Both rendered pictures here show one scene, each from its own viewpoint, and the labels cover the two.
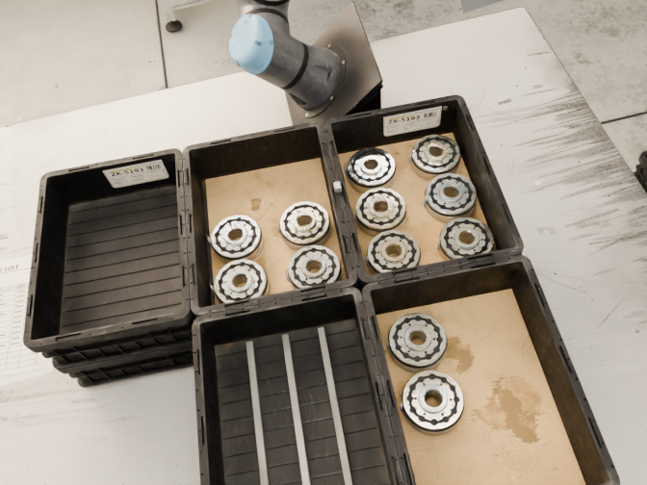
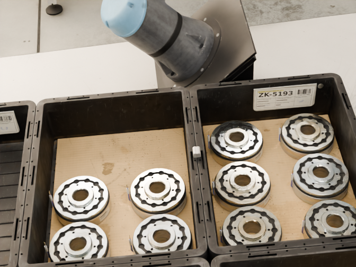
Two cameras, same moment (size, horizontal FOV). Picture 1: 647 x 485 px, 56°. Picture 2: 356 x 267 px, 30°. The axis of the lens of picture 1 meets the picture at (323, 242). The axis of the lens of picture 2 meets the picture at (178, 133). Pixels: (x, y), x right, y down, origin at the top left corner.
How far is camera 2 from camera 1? 0.11 m
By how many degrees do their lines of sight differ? 12
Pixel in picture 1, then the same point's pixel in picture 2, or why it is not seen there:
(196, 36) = (76, 20)
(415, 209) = (281, 188)
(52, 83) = not seen: outside the picture
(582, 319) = not seen: outside the picture
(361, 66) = (236, 39)
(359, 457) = not seen: outside the picture
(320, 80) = (191, 50)
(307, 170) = (168, 139)
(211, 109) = (76, 76)
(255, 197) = (108, 161)
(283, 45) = (156, 10)
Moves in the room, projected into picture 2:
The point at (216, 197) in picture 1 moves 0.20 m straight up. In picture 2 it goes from (66, 158) to (46, 83)
